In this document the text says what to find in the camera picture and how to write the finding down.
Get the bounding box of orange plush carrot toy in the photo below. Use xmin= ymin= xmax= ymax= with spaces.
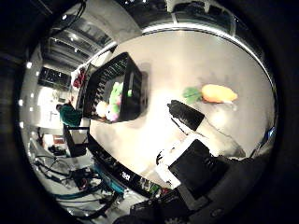
xmin=181 ymin=83 xmax=238 ymax=105

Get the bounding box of black plastic crate container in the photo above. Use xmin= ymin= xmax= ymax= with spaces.
xmin=82 ymin=51 xmax=150 ymax=124

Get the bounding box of pink plush toy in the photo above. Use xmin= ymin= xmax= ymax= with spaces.
xmin=106 ymin=106 xmax=121 ymax=123

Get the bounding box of green plush toy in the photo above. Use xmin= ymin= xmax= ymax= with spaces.
xmin=108 ymin=81 xmax=134 ymax=114

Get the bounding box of small orange plush vegetable toy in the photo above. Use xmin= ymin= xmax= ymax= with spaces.
xmin=95 ymin=101 xmax=109 ymax=119

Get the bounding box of black stand cart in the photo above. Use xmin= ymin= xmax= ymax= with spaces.
xmin=63 ymin=124 xmax=91 ymax=158

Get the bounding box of person in green shirt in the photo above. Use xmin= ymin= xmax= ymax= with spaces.
xmin=55 ymin=102 xmax=83 ymax=128

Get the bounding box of red cloth item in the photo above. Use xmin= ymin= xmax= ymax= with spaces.
xmin=72 ymin=68 xmax=87 ymax=90

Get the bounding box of teal blue cable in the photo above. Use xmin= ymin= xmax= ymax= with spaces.
xmin=52 ymin=178 xmax=125 ymax=201

